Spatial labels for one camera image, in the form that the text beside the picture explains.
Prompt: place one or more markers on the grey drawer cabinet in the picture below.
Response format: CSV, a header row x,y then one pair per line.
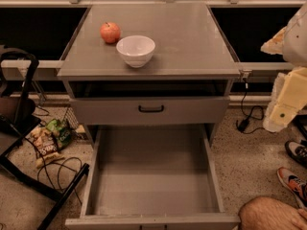
x,y
190,59

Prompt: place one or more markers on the bare human knee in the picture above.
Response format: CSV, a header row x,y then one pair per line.
x,y
265,213

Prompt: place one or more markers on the person's hand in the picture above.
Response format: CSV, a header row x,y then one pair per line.
x,y
300,219

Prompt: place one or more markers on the red apple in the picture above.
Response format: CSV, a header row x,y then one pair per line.
x,y
110,32

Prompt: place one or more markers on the green chip bag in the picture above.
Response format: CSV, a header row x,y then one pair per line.
x,y
61,131

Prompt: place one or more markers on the brown snack bag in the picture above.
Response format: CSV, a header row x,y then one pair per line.
x,y
46,146

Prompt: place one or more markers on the grey drawer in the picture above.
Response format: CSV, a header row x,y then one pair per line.
x,y
152,178
150,111

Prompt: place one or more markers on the orange white sneaker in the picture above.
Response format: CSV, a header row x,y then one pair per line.
x,y
295,185

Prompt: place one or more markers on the grey top drawer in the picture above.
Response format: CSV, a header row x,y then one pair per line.
x,y
150,111

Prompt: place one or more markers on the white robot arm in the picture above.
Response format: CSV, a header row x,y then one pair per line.
x,y
289,93

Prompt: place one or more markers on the black chair frame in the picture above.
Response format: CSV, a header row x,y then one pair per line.
x,y
17,120

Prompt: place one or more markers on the white ceramic bowl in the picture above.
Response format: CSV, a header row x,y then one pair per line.
x,y
136,50

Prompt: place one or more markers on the grey black sneaker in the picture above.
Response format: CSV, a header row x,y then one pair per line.
x,y
297,151

